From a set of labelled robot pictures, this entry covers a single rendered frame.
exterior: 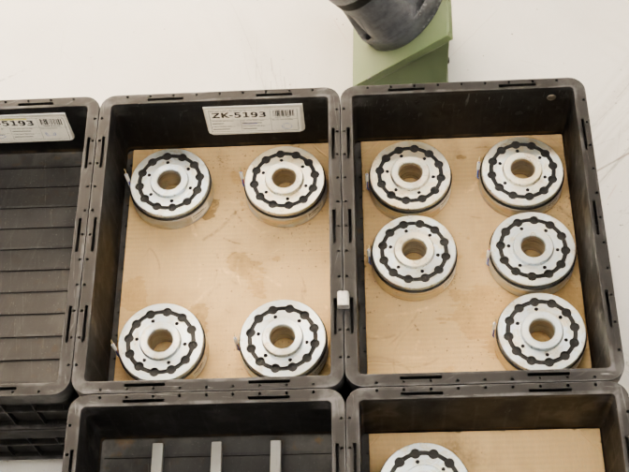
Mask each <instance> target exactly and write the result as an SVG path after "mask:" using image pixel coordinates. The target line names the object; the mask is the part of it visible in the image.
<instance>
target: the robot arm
mask: <svg viewBox="0 0 629 472"><path fill-rule="evenodd" d="M329 1H330V2H331V3H332V4H334V5H335V6H336V7H338V8H339V9H341V10H342V11H343V12H344V14H345V16H346V17H347V19H348V20H349V21H350V23H351V24H352V26H353V27H354V29H355V30H356V32H357V33H358V35H359V36H360V38H361V39H362V40H363V41H365V42H366V43H368V44H369V45H370V46H372V47H373V48H375V49H376V50H379V51H382V52H388V51H393V50H397V49H399V48H401V47H403V46H404V45H406V44H408V43H409V42H411V41H412V40H413V39H415V38H416V37H417V36H418V35H419V34H420V33H421V32H422V31H423V30H424V29H425V28H426V27H427V26H428V24H429V23H430V22H431V20H432V18H433V17H434V15H435V13H436V12H437V10H438V8H439V7H440V4H441V2H442V0H329Z"/></svg>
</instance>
